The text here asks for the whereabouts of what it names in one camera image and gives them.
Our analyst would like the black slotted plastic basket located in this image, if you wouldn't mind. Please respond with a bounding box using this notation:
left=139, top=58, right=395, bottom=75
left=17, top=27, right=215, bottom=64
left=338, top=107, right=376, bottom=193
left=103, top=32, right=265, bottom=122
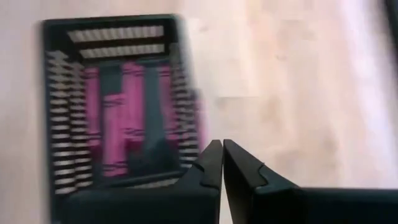
left=42, top=14, right=203, bottom=224

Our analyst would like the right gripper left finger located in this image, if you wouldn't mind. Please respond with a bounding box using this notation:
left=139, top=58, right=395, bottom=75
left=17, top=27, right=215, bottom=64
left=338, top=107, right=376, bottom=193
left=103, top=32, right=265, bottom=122
left=189, top=139, right=224, bottom=224

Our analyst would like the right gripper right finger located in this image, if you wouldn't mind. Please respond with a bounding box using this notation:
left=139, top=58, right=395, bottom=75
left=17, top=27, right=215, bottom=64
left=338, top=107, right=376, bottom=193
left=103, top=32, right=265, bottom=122
left=223, top=139, right=269, bottom=224

